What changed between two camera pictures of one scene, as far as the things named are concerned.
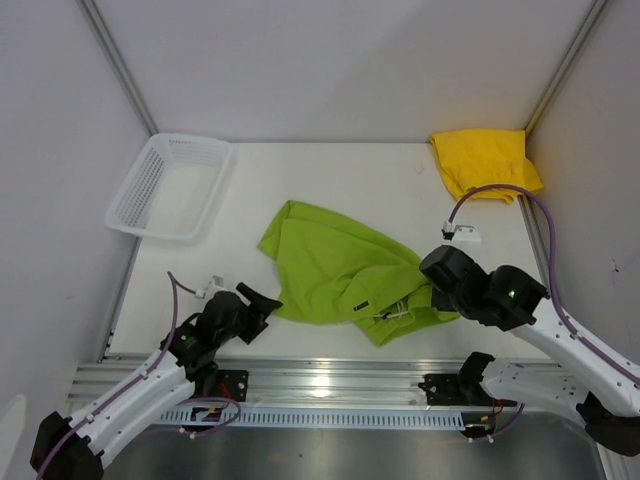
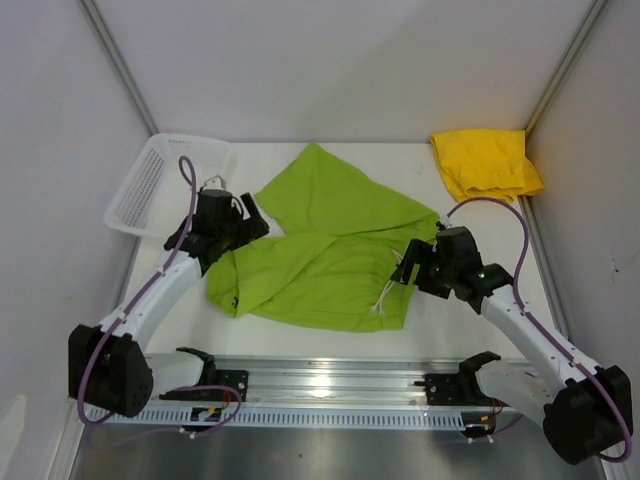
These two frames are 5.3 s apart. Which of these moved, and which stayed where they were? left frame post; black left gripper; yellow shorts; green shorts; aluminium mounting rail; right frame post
Moved: black left gripper; green shorts
Stayed: aluminium mounting rail; left frame post; right frame post; yellow shorts
